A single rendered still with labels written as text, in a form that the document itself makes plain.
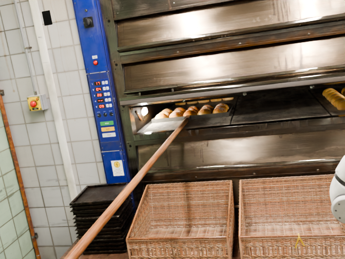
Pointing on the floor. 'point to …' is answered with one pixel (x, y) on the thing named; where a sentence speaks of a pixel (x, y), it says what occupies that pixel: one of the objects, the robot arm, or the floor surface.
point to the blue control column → (94, 33)
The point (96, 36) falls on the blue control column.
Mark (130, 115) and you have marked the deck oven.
